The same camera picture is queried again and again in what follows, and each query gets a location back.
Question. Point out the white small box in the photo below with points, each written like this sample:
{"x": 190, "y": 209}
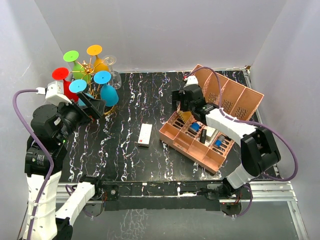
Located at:
{"x": 145, "y": 135}

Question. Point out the blue wine glass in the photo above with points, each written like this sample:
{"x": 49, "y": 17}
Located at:
{"x": 76, "y": 86}
{"x": 107, "y": 93}

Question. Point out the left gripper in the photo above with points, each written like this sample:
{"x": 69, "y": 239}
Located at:
{"x": 95, "y": 110}

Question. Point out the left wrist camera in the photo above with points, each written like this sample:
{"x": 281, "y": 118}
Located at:
{"x": 55, "y": 93}

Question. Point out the clear wine glass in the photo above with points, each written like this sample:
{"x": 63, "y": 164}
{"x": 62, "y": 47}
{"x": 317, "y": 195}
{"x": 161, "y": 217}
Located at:
{"x": 116, "y": 81}

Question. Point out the white card box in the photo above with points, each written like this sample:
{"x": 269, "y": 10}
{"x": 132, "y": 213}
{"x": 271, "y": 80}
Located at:
{"x": 210, "y": 135}

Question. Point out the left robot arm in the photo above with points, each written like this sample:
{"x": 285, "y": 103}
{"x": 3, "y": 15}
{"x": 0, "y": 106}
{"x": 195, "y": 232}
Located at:
{"x": 50, "y": 127}

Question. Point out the red wine glass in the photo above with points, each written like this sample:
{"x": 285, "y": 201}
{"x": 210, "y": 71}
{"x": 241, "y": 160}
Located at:
{"x": 61, "y": 74}

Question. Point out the yellow spiral notebook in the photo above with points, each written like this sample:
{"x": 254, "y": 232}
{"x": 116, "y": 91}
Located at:
{"x": 184, "y": 115}

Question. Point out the black front base bar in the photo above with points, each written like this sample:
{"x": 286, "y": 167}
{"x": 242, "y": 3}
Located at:
{"x": 209, "y": 195}

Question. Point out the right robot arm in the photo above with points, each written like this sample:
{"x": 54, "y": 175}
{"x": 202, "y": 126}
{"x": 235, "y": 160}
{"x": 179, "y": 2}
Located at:
{"x": 258, "y": 147}

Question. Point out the pink desk organizer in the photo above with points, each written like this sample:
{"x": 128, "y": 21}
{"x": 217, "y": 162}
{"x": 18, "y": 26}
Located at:
{"x": 237, "y": 100}

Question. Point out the orange wine glass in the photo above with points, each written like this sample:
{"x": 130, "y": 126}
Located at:
{"x": 98, "y": 65}

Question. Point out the blue small item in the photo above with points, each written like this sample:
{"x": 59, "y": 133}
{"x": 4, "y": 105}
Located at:
{"x": 194, "y": 128}

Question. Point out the green wine glass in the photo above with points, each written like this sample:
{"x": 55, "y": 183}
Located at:
{"x": 78, "y": 71}

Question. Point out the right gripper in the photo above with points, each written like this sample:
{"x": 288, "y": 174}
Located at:
{"x": 176, "y": 96}

